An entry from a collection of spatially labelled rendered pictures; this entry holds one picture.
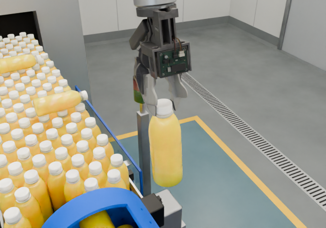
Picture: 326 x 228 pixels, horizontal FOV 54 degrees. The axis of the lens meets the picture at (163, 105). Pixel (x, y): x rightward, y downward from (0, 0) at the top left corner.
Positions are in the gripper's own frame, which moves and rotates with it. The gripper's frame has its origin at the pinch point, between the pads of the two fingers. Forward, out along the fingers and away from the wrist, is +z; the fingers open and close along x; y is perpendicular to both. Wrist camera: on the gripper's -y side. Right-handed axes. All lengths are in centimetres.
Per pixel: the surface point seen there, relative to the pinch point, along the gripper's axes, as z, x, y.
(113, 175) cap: 29.6, -9.0, -24.3
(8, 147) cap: 24, -38, -51
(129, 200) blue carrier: 22.5, -9.9, -2.9
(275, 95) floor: 122, 215, -205
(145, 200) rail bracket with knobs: 40.5, -1.2, -21.8
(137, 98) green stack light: 18, 9, -51
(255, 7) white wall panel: 52, 320, -374
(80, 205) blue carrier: 19.3, -20.7, -2.7
